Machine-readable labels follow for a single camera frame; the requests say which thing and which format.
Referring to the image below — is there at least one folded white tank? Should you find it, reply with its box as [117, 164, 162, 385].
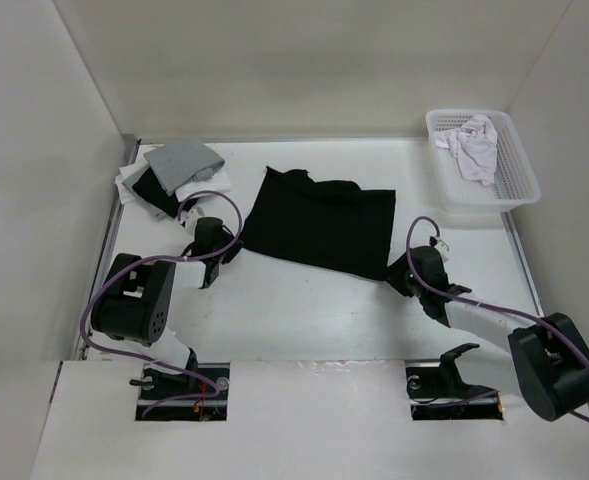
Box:
[114, 163, 167, 220]
[175, 168, 232, 202]

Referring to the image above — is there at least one purple cable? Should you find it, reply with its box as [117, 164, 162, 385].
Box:
[80, 190, 246, 419]
[405, 215, 589, 427]

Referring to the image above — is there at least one bottom folded white tank top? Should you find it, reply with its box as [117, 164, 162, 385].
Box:
[114, 163, 167, 220]

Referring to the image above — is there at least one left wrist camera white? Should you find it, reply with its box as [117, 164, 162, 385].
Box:
[178, 207, 204, 235]

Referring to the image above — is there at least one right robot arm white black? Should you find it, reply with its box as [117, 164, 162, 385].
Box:
[385, 246, 589, 421]

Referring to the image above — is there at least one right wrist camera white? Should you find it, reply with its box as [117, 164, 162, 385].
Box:
[429, 236, 450, 263]

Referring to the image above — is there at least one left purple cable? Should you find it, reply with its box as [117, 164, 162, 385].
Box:
[80, 190, 246, 419]

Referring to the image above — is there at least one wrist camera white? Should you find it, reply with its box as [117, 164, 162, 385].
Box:
[178, 207, 204, 235]
[429, 236, 450, 263]

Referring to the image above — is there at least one crumpled white tank top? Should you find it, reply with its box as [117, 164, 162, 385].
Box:
[434, 115, 498, 186]

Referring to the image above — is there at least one folded grey tank top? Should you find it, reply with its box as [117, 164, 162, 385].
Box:
[144, 138, 225, 194]

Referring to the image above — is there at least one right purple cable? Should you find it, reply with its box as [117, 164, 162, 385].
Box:
[405, 215, 589, 427]

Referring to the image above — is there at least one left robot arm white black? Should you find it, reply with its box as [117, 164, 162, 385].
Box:
[90, 217, 243, 399]

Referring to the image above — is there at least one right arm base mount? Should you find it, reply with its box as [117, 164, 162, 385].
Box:
[405, 343, 504, 421]

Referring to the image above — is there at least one folded black tank top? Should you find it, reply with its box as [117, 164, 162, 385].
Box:
[132, 167, 180, 218]

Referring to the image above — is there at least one metal table edge rail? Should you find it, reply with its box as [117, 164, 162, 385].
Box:
[73, 133, 140, 361]

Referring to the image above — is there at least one black tank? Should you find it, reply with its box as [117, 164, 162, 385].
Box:
[132, 167, 180, 218]
[241, 167, 396, 281]

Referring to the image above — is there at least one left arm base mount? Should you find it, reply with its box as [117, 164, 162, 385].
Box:
[129, 363, 231, 422]

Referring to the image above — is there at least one white plastic basket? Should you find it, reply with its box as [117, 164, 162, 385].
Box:
[425, 109, 541, 214]

